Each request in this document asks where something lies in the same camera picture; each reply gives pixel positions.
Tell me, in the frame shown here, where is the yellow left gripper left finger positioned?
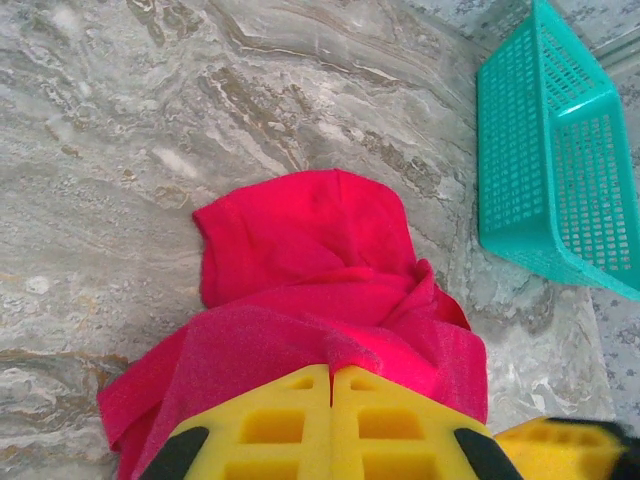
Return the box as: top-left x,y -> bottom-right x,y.
144,363 -> 334,480

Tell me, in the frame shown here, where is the red t-shirt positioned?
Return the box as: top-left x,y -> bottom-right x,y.
97,169 -> 489,480

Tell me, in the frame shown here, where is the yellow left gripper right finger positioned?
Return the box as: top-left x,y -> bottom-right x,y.
329,364 -> 524,480

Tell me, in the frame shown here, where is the teal plastic basket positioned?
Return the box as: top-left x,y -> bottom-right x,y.
475,0 -> 640,301

